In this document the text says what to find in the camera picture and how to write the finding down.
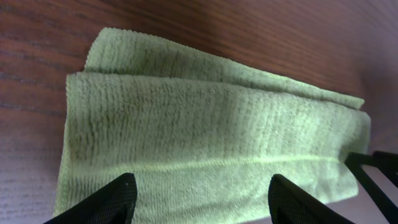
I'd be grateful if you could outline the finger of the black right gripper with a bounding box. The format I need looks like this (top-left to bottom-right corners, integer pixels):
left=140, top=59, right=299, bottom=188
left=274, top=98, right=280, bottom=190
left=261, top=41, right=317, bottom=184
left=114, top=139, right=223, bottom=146
left=345, top=152, right=397, bottom=224

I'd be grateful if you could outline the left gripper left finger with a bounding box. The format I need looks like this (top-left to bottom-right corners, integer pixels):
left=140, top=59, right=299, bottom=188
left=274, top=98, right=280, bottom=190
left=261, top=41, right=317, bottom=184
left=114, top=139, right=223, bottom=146
left=45, top=173, right=137, bottom=224

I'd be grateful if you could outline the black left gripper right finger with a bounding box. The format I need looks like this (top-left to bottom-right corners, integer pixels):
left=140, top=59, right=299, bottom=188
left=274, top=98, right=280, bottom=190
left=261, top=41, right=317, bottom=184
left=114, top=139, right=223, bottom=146
left=268, top=174, right=353, bottom=224

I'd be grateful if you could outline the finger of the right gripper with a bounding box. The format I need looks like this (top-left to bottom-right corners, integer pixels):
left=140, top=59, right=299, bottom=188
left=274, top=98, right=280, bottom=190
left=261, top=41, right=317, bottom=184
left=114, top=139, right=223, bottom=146
left=373, top=151, right=397, bottom=187

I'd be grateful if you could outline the green microfiber cloth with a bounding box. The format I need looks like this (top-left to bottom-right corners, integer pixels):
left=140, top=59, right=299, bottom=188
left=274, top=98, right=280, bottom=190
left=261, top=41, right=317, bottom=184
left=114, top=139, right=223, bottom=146
left=54, top=28, right=371, bottom=223

